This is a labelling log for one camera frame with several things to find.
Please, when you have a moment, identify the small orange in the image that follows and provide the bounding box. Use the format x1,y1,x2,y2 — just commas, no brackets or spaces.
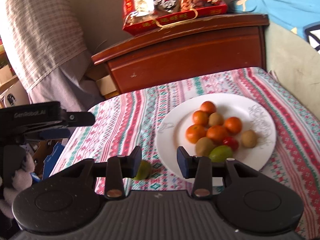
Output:
200,101,216,115

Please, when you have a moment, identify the large orange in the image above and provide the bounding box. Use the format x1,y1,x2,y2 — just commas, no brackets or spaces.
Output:
206,125,229,145

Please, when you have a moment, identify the green fruit bottom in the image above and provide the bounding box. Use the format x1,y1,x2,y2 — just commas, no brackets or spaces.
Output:
134,160,152,180

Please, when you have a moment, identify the white ceramic plate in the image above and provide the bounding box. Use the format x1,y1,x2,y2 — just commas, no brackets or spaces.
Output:
156,93,277,178

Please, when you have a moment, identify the red tomato top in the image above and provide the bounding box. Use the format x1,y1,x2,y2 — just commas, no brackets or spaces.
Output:
222,137,239,151

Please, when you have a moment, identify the green fruit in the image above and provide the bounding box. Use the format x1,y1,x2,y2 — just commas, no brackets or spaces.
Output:
134,160,152,180
208,145,233,163

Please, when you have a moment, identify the kiwi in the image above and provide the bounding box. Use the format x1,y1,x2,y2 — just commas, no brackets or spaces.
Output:
241,129,258,148
195,137,216,157
208,112,225,127

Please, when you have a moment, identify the red snack gift bag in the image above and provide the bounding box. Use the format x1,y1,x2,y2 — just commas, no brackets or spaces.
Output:
123,0,227,36

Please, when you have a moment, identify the blue blanket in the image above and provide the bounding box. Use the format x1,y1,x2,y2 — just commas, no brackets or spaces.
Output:
229,0,319,52

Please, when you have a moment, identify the blue cardboard box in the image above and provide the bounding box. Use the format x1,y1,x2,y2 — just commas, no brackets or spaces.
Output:
42,142,65,180

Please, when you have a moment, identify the cardboard box by cabinet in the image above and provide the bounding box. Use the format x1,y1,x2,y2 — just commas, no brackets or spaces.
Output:
96,75,119,100

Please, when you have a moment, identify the patterned striped tablecloth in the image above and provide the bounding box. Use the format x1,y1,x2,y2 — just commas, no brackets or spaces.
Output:
53,67,319,239

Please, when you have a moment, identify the checkered hanging cloth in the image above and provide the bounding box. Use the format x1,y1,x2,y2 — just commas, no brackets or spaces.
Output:
1,0,102,112

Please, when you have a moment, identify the gloved left hand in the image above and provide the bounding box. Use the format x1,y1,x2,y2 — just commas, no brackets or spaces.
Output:
1,145,35,219

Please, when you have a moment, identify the brown wooden cabinet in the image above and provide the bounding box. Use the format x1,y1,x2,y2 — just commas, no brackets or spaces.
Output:
92,14,269,94

